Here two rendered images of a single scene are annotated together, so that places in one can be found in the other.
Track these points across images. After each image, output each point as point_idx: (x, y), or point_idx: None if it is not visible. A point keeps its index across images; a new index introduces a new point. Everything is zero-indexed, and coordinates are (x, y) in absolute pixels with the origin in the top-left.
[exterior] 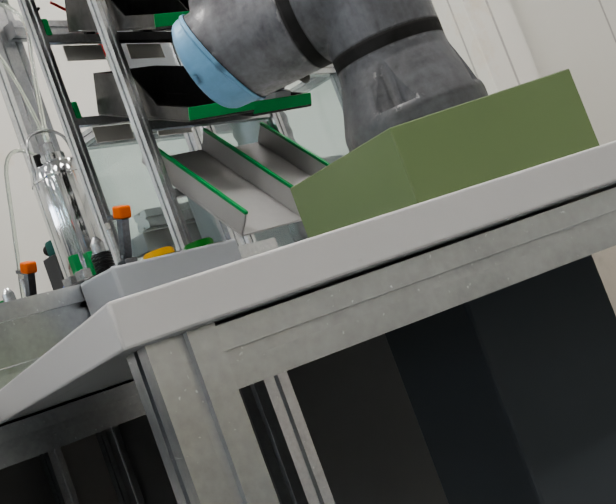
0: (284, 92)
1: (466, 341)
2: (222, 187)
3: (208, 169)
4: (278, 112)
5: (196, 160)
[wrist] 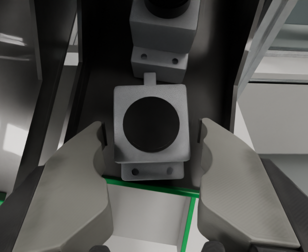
0: (157, 179)
1: None
2: (47, 154)
3: (64, 110)
4: (253, 69)
5: (67, 82)
